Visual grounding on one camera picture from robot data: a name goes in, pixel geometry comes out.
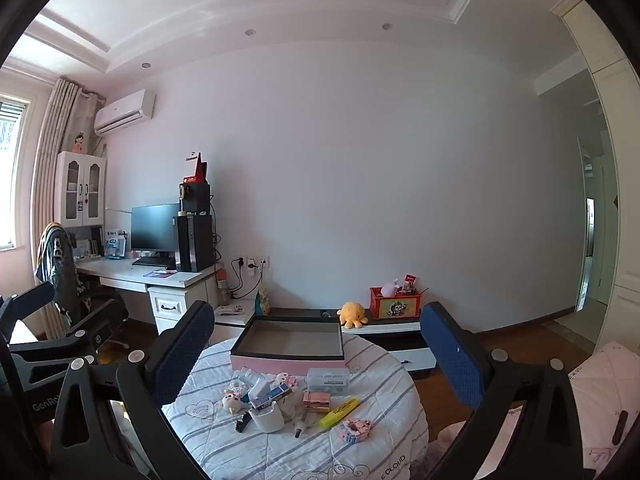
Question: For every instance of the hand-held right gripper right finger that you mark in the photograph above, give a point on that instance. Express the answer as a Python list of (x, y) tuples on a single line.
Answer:
[(452, 355)]

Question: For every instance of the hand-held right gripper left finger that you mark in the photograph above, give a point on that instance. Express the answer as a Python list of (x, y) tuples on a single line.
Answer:
[(182, 355)]

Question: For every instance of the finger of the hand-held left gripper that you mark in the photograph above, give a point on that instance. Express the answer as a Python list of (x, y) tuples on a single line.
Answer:
[(30, 300), (95, 327)]

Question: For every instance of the clear plastic bag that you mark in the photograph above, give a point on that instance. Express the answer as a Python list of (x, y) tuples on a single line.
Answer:
[(242, 375)]

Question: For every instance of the white animal figurine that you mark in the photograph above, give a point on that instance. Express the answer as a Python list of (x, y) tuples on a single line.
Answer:
[(232, 401)]

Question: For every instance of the small blue patterned box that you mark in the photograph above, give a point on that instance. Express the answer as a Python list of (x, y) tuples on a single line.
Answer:
[(257, 403)]

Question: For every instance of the black clip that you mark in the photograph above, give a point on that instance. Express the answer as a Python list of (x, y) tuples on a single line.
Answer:
[(243, 422)]

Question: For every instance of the white round cup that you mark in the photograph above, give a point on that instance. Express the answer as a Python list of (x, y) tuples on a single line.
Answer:
[(265, 419)]

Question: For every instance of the pink storage box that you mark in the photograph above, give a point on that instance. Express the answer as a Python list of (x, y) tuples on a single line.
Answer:
[(287, 360)]

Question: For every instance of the pink block toy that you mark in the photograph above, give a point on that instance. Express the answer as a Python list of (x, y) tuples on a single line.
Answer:
[(286, 379), (353, 430)]

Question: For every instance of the yellow highlighter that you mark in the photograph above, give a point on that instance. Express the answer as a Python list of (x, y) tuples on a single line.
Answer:
[(340, 412)]

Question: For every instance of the clear plastic box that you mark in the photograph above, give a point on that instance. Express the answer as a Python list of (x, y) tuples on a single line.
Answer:
[(327, 382)]

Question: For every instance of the small white bottle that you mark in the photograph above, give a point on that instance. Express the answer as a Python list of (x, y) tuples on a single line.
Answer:
[(299, 428)]

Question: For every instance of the rose gold metal case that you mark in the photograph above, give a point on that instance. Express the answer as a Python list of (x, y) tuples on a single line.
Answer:
[(315, 401)]

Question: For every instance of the black office chair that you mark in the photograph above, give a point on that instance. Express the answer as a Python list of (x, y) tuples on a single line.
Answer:
[(100, 310)]

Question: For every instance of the grey patterned jacket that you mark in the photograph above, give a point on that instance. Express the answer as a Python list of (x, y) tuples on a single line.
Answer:
[(57, 260)]

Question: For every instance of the black white low cabinet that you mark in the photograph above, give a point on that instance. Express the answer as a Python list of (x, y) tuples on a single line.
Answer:
[(400, 330)]

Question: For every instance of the white desk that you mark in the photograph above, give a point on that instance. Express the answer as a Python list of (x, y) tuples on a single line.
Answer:
[(125, 275)]

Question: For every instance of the red storage crate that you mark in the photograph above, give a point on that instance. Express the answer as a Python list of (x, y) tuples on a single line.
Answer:
[(395, 307)]

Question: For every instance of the bottle with orange cap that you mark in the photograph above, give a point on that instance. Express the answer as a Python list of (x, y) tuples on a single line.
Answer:
[(223, 287)]

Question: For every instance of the pink booklet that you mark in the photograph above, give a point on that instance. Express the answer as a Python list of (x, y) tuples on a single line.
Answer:
[(160, 273)]

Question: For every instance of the blue white box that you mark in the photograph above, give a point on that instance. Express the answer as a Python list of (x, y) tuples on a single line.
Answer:
[(116, 245)]

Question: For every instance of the black keyboard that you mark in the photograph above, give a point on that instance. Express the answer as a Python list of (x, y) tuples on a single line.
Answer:
[(152, 261)]

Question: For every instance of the pink plush toy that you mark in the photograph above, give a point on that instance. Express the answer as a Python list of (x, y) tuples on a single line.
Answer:
[(390, 290)]

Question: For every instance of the blue snack bag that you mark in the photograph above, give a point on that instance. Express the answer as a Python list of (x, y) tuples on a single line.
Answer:
[(262, 302)]

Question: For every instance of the yellow octopus plush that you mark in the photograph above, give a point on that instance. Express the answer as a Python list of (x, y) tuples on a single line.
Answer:
[(351, 315)]

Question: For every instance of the black computer tower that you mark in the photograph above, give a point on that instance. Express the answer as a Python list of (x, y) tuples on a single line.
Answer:
[(195, 245)]

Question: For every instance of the black computer monitor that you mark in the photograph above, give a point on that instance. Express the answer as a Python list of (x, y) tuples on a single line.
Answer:
[(155, 230)]

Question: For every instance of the white glass-door cabinet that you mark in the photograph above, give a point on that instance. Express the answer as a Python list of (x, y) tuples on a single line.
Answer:
[(80, 190)]

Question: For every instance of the window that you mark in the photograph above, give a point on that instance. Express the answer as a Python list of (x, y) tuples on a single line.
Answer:
[(12, 170)]

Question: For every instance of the beige curtain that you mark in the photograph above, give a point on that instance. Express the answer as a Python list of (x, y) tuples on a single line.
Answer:
[(55, 170)]

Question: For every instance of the pink bedding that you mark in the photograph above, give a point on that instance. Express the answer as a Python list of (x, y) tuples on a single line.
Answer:
[(605, 390)]

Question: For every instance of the black speaker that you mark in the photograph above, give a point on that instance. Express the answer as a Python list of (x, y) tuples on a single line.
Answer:
[(196, 199)]

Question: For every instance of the white striped quilted tablecloth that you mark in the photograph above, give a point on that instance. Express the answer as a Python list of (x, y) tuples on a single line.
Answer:
[(300, 460)]

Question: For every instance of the small doll figure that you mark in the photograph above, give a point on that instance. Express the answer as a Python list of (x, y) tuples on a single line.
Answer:
[(79, 144)]

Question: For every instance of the white door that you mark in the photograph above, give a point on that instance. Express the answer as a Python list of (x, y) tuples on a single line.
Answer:
[(590, 235)]

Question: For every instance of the black remote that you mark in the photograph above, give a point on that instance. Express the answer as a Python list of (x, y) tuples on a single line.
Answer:
[(620, 427)]

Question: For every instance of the red desk calendar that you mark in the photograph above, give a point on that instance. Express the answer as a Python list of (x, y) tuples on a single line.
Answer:
[(197, 170)]

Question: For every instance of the white air conditioner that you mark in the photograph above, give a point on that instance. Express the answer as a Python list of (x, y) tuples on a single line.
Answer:
[(125, 112)]

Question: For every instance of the white wardrobe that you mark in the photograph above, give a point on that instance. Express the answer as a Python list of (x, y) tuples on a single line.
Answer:
[(620, 160)]

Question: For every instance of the white wall power outlets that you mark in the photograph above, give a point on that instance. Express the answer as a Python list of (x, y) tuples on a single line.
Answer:
[(257, 262)]

